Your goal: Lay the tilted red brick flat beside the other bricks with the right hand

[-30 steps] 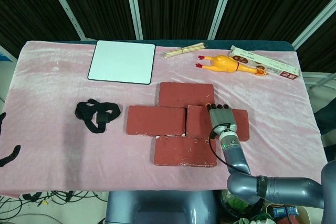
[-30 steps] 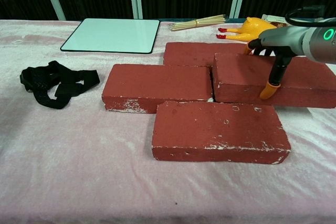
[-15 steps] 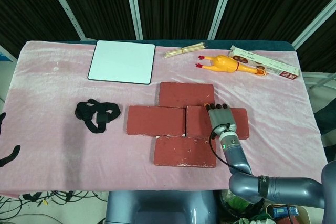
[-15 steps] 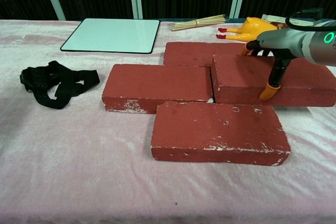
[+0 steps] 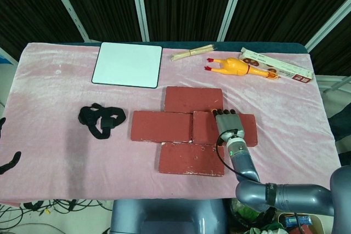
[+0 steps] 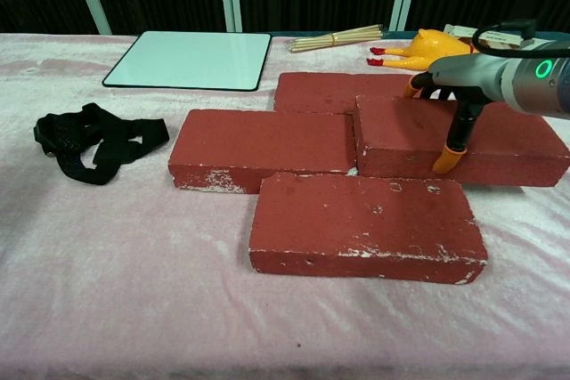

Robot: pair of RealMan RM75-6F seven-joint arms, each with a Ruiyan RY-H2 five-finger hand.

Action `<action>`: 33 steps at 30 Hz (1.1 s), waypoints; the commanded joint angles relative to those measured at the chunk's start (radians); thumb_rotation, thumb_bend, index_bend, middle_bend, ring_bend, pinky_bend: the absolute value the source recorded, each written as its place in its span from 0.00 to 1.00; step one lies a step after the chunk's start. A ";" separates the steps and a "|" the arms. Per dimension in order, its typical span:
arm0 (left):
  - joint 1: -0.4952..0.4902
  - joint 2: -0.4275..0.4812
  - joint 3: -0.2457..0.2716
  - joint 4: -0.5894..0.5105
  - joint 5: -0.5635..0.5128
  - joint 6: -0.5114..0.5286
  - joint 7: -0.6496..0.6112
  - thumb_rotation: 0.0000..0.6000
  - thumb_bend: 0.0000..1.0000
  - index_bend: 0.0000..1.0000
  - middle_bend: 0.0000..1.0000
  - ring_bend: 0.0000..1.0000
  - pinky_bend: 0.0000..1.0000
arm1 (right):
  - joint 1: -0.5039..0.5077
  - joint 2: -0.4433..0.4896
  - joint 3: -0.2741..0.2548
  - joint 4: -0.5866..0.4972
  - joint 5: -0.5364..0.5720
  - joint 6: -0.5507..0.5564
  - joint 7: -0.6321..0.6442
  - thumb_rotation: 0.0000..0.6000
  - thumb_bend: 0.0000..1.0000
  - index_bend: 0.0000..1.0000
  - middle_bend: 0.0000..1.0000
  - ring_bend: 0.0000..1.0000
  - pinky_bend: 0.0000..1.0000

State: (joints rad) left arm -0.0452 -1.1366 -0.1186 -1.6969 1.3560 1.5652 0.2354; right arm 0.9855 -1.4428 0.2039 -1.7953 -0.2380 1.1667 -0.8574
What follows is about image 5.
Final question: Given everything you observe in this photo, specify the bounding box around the left robot hand black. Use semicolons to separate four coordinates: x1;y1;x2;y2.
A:
0;117;22;176

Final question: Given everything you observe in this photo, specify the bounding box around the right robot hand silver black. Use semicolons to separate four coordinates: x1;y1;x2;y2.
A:
211;109;246;142

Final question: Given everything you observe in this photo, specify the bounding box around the red brick with chipped edge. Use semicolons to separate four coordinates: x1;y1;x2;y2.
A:
191;110;259;147

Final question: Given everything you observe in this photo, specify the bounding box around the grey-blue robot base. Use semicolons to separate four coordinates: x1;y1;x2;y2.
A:
109;198;229;234

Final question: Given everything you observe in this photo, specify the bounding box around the yellow rubber chicken toy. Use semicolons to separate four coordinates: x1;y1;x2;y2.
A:
203;56;281;82

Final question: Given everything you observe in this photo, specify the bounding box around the long white printed box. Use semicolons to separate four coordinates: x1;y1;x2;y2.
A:
239;47;315;84

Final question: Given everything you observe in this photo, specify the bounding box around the bundle of bamboo skewers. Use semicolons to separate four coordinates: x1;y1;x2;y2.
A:
170;43;216;62

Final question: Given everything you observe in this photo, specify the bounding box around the pink velvet table cloth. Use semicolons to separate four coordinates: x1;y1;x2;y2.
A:
0;42;347;208

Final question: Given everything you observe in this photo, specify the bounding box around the teal table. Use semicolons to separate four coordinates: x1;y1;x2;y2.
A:
27;40;312;53

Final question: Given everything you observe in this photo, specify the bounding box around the black bin with green bag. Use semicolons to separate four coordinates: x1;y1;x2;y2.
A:
229;197;278;234

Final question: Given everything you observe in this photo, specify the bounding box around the white metal rack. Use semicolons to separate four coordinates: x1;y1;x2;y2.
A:
317;74;351;94

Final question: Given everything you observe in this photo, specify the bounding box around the small blue box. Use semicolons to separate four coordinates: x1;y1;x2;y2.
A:
284;215;313;227

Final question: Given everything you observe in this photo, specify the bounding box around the white board black rim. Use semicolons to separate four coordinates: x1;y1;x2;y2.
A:
91;42;163;89

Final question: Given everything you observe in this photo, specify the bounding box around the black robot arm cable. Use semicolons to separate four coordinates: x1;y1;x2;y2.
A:
216;129;262;183

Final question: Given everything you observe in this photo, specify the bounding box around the tangle of floor cables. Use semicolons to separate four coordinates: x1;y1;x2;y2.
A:
0;198;114;234

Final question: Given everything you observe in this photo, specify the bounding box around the black strap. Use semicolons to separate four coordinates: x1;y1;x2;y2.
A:
78;102;128;140

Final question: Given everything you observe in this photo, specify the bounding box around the white partition post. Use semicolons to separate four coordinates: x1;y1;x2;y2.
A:
304;0;351;52
43;0;92;42
129;0;150;42
217;0;249;42

